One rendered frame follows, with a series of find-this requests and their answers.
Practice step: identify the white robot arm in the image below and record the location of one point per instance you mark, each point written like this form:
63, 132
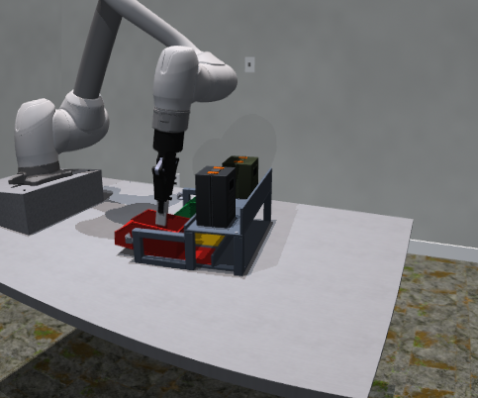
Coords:
42, 133

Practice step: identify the grey metal shelf rack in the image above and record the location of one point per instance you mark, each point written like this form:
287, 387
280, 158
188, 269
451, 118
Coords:
229, 253

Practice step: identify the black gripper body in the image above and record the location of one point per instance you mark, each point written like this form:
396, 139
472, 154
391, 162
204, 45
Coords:
166, 144

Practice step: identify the red bin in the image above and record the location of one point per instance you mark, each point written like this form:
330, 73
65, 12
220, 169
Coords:
155, 247

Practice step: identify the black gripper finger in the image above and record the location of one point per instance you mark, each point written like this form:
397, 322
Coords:
160, 187
171, 179

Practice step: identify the green bin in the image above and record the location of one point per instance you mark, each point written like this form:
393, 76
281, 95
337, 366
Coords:
189, 210

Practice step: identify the black case with orange handles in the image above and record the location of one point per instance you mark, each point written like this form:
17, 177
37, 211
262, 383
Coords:
215, 196

